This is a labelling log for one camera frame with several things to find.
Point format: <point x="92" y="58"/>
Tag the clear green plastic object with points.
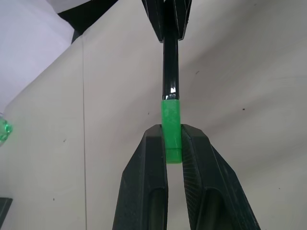
<point x="4" y="129"/>

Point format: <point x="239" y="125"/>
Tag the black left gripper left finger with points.
<point x="144" y="182"/>

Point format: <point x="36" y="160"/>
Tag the green marker cap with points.
<point x="170" y="119"/>

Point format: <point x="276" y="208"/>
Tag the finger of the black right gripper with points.
<point x="154" y="16"/>
<point x="182" y="16"/>

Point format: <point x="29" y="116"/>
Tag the black marker barrel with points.
<point x="170" y="67"/>

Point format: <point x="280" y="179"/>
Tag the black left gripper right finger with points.
<point x="206" y="182"/>

